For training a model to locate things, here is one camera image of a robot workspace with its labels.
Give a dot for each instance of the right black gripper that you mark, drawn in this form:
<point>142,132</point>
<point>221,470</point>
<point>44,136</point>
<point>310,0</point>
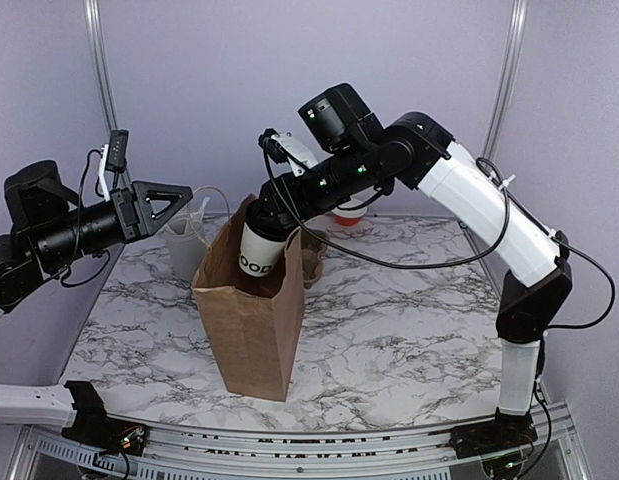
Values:
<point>285,200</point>

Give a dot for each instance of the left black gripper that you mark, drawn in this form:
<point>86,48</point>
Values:
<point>134,211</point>

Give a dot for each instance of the black cup lid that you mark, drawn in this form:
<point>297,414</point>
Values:
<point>264,226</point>

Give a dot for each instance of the single white paper cup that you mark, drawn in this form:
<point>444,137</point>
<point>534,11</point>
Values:
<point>258,255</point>

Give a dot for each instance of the brown cardboard box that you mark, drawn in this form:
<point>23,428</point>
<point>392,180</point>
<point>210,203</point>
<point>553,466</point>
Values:
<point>252,324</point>

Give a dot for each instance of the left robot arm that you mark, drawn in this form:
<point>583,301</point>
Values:
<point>52,227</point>

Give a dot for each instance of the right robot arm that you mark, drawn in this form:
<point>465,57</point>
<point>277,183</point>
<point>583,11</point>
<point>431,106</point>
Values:
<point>418,152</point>

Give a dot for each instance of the remaining pulp carrier stack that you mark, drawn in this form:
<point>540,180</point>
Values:
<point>313,249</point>

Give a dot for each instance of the white round object behind box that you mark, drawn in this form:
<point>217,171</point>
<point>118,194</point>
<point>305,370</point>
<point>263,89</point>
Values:
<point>349,213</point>

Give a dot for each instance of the white plastic utensil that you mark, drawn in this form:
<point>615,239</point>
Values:
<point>201,207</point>

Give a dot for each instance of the white ribbed utensil container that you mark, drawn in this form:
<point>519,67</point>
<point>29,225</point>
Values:
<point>185,239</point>

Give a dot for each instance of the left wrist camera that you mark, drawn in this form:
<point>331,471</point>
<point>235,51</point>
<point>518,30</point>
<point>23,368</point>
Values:
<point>113,159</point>

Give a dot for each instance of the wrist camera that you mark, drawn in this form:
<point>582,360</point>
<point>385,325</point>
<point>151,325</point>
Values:
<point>285,148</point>
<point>113,159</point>

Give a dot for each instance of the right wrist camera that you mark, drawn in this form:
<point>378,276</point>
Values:
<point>285,148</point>

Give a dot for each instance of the left aluminium frame post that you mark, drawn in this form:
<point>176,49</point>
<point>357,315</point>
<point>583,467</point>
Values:
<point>98,52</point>

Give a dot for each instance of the aluminium frame post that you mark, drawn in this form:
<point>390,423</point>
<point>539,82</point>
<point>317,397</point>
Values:
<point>98,52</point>
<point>506,84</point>

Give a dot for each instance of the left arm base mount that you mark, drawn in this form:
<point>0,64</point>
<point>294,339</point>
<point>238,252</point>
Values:
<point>94,427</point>

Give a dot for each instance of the right aluminium frame post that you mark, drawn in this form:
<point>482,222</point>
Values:
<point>506,84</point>

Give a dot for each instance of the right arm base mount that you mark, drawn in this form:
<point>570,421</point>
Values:
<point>503,432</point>

